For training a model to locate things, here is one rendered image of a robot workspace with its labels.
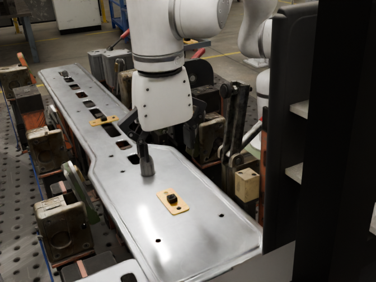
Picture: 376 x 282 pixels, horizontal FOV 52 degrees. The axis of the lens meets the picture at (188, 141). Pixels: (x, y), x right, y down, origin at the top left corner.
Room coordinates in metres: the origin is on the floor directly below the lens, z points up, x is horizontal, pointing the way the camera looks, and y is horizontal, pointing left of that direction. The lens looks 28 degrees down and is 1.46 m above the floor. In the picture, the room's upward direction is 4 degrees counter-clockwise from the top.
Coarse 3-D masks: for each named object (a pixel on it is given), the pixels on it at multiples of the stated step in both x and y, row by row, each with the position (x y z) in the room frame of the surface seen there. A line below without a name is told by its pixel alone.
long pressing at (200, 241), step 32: (64, 96) 1.28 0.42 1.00; (96, 96) 1.26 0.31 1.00; (96, 128) 0.99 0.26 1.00; (96, 160) 0.81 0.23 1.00; (128, 160) 0.80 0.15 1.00; (160, 160) 0.79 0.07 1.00; (96, 192) 0.69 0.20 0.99; (128, 192) 0.66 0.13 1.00; (192, 192) 0.65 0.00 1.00; (224, 192) 0.64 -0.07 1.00; (128, 224) 0.56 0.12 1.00; (160, 224) 0.56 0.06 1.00; (192, 224) 0.55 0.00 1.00; (224, 224) 0.54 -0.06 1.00; (256, 224) 0.53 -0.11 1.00; (160, 256) 0.47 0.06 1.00; (192, 256) 0.47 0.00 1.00; (224, 256) 0.47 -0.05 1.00
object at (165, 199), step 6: (162, 192) 0.65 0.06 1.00; (168, 192) 0.65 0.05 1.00; (174, 192) 0.65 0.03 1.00; (162, 198) 0.63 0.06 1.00; (168, 198) 0.62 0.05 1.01; (174, 198) 0.62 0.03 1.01; (180, 198) 0.63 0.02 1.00; (168, 204) 0.61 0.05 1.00; (174, 204) 0.61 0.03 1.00; (180, 204) 0.61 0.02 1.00; (186, 204) 0.61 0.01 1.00; (168, 210) 0.59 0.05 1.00; (174, 210) 0.59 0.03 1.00; (180, 210) 0.59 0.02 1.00; (186, 210) 0.59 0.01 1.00
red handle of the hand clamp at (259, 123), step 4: (260, 120) 0.72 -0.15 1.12; (256, 124) 0.72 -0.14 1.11; (260, 124) 0.71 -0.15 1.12; (252, 128) 0.71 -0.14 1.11; (256, 128) 0.71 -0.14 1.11; (260, 128) 0.71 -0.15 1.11; (248, 132) 0.71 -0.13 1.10; (252, 132) 0.70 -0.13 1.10; (256, 132) 0.70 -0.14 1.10; (244, 136) 0.71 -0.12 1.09; (248, 136) 0.70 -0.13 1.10; (252, 136) 0.70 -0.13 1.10; (244, 140) 0.69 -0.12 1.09; (248, 140) 0.70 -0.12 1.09; (244, 144) 0.69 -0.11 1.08; (228, 152) 0.69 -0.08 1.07; (228, 156) 0.68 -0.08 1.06
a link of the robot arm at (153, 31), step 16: (128, 0) 0.60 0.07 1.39; (144, 0) 0.58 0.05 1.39; (160, 0) 0.58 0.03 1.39; (128, 16) 0.61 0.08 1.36; (144, 16) 0.58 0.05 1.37; (160, 16) 0.58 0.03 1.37; (144, 32) 0.59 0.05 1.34; (160, 32) 0.58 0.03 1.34; (176, 32) 0.58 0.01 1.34; (144, 48) 0.59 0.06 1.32; (160, 48) 0.58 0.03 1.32; (176, 48) 0.60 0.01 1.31
